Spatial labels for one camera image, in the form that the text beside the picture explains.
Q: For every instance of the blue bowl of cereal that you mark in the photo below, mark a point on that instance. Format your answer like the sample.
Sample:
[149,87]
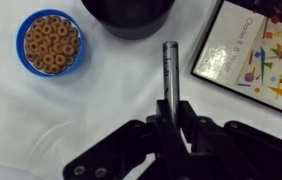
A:
[49,43]

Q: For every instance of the white tablecloth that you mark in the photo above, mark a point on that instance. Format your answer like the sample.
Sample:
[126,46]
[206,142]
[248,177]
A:
[46,122]

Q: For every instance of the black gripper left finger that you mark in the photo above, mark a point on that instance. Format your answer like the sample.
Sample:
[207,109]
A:
[114,157]

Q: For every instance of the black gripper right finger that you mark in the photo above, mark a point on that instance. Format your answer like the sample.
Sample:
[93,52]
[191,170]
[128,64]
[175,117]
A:
[247,153]

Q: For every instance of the black cup with handle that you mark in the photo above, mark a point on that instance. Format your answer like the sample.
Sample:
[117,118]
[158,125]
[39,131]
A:
[130,19]

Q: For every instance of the grey pen with blue cap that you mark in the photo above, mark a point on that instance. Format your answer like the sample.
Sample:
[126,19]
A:
[171,77]

